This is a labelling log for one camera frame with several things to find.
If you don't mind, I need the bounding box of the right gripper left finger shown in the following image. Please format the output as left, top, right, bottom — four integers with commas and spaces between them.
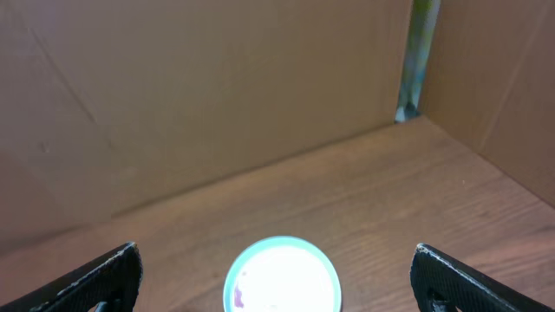
1, 242, 143, 312

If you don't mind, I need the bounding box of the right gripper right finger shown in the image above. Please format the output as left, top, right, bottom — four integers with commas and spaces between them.
409, 244, 554, 312

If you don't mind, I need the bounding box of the light blue rimmed plate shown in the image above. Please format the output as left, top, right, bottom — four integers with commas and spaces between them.
222, 236, 343, 312

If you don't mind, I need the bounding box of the cardboard box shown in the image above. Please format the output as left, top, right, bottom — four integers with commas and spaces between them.
1, 0, 554, 251

